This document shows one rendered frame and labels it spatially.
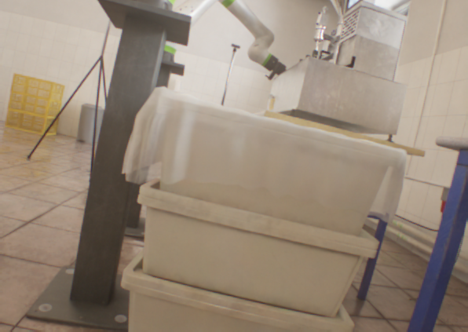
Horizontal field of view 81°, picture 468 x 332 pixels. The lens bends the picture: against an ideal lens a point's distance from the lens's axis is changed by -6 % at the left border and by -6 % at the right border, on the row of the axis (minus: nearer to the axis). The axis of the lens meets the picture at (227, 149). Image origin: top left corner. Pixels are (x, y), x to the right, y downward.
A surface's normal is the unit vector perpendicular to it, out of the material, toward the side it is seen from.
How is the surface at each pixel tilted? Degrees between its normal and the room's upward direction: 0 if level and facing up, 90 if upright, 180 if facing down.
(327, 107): 90
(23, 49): 90
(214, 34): 90
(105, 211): 90
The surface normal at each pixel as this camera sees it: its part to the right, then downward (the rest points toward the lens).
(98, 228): 0.17, 0.09
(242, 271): -0.07, 0.15
